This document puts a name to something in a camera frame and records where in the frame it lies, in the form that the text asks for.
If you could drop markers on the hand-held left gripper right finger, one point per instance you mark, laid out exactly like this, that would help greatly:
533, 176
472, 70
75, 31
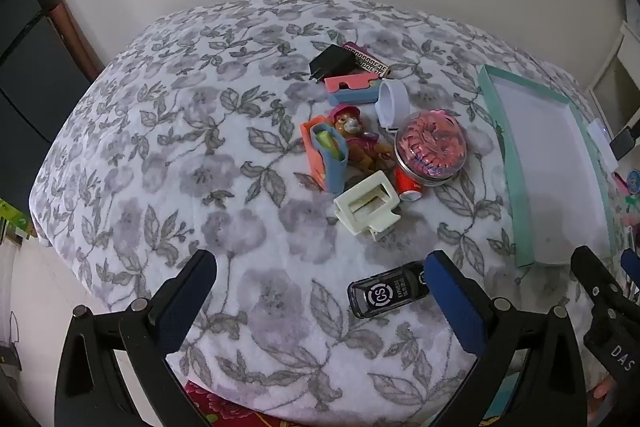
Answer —
455, 302

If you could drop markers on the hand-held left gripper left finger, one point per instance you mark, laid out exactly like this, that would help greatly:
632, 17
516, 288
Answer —
185, 307

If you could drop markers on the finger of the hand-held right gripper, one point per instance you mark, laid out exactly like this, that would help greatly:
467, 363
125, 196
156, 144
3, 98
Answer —
631, 264
595, 277

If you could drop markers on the black toy car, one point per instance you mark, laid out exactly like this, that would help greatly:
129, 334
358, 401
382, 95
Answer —
387, 289

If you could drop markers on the teal rimmed white tray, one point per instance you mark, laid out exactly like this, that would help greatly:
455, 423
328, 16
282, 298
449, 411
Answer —
545, 167

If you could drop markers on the small red can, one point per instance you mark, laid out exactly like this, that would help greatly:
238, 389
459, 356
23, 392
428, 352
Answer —
407, 187

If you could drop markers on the cream hair claw clip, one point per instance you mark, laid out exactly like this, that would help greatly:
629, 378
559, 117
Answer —
367, 207

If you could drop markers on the gold patterned lighter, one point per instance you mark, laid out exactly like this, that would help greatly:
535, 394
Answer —
369, 63

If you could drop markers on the person's right hand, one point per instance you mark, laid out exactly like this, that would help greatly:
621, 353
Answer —
601, 394

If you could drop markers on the red floral cloth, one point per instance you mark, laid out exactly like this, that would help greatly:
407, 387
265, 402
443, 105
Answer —
215, 407

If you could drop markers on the black plug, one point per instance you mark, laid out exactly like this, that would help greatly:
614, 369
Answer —
625, 142

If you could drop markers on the white power strip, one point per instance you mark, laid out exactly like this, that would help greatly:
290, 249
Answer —
600, 142

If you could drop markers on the grey floral blanket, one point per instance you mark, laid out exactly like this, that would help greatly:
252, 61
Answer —
200, 157

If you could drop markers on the puppy toy figure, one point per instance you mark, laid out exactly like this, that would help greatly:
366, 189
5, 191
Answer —
357, 139

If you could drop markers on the white shelf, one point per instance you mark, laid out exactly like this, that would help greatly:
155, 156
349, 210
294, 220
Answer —
620, 72

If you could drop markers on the green packet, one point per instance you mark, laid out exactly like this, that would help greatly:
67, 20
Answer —
10, 217

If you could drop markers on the orange box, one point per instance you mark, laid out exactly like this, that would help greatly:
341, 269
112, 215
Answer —
314, 154

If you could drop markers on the green stick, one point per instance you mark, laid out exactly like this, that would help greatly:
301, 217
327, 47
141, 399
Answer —
327, 139

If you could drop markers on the blue foam block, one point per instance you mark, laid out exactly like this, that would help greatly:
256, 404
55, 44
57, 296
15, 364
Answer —
355, 97

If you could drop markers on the pink foam block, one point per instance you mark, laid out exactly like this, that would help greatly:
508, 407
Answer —
350, 83

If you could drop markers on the black power adapter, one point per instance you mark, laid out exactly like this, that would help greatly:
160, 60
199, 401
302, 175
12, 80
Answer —
330, 59

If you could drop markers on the dark wardrobe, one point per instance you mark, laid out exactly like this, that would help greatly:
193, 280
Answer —
25, 82

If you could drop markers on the brown wooden frame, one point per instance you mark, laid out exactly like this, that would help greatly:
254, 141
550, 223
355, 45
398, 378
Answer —
70, 37

